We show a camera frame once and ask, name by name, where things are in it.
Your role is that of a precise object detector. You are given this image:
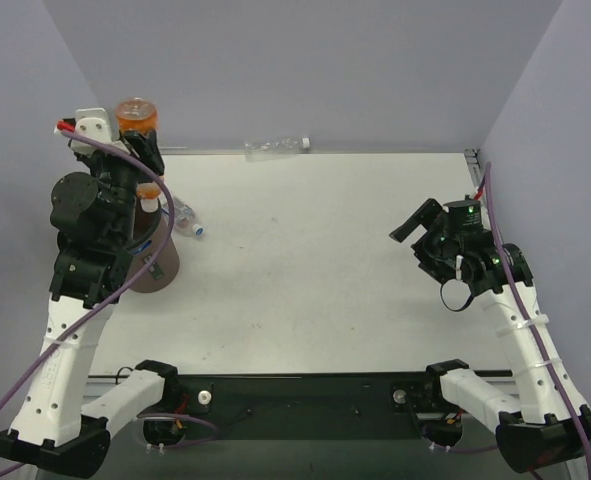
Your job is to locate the clear crushed plastic bottle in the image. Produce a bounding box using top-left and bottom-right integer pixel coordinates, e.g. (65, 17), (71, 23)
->
(244, 137), (311, 162)

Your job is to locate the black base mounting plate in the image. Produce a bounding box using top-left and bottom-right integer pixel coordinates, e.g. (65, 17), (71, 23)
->
(142, 372), (463, 446)

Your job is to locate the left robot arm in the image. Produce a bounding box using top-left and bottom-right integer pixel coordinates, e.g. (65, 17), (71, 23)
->
(0, 131), (180, 479)

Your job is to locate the brown round bin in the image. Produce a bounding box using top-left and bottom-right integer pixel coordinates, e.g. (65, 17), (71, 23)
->
(126, 202), (180, 294)

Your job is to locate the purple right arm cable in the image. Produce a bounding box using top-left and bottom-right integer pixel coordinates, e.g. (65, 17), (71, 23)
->
(447, 161), (591, 480)

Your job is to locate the orange label plastic bottle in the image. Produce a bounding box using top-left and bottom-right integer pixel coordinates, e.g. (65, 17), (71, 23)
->
(115, 97), (161, 213)

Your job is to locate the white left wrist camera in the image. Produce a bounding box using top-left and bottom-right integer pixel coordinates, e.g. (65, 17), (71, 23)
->
(54, 107), (127, 151)

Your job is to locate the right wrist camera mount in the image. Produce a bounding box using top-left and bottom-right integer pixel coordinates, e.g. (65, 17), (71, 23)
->
(472, 186), (485, 202)

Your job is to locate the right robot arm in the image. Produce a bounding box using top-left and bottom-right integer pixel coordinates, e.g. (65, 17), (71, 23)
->
(389, 197), (591, 473)

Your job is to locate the white label clear bottle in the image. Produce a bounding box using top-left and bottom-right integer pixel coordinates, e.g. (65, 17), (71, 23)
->
(161, 197), (204, 238)

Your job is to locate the aluminium frame rail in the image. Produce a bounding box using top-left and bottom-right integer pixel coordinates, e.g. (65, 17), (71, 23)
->
(463, 149), (483, 190)

